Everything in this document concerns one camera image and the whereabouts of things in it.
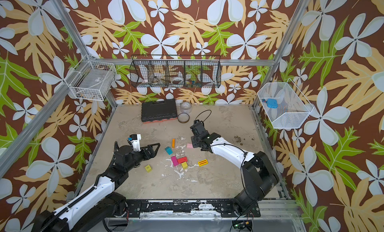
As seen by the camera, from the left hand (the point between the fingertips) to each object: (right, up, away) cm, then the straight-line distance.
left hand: (154, 144), depth 81 cm
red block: (+14, -12, +11) cm, 21 cm away
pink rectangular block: (+19, -4, +14) cm, 24 cm away
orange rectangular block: (+8, -2, +16) cm, 18 cm away
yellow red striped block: (+27, -13, +8) cm, 31 cm away
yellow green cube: (-5, -15, +5) cm, 17 cm away
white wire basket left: (-35, +35, +4) cm, 50 cm away
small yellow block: (+16, -14, +6) cm, 22 cm away
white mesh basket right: (+74, +20, -4) cm, 76 cm away
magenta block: (+10, -12, +10) cm, 18 cm away
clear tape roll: (+16, +23, +38) cm, 47 cm away
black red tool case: (-5, +20, +32) cm, 38 cm away
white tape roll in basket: (+11, +40, +18) cm, 45 cm away
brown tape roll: (+14, +15, +33) cm, 39 cm away
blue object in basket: (+68, +23, +5) cm, 72 cm away
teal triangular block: (+6, -7, +14) cm, 17 cm away
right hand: (+23, +2, +9) cm, 24 cm away
